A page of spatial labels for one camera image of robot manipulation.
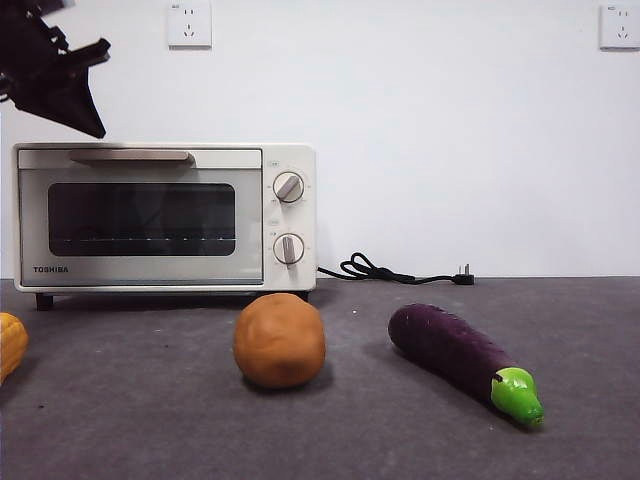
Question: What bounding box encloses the brown potato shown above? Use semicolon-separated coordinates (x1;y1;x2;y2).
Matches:
232;293;327;391

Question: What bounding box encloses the metal wire oven rack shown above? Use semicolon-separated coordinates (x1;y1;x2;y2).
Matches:
52;233;237;246

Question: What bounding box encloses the black power cord with plug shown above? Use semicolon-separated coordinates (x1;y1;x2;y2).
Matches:
317;252;476;288

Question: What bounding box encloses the purple eggplant with green stem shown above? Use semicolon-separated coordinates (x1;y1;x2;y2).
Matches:
388;303;545;429

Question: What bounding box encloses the yellow corn cob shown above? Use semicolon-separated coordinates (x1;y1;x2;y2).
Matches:
0;312;29;386

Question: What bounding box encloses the beige oven knob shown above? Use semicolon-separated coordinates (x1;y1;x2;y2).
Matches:
272;171;306;204
271;232;305;266

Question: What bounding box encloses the glass oven door with handle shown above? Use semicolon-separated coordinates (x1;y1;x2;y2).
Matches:
16;147;264;288

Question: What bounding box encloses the white wall socket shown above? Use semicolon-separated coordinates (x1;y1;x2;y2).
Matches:
167;1;213;51
599;4;640;51

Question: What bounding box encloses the white Toshiba toaster oven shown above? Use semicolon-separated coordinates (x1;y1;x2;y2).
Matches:
11;142;317;311

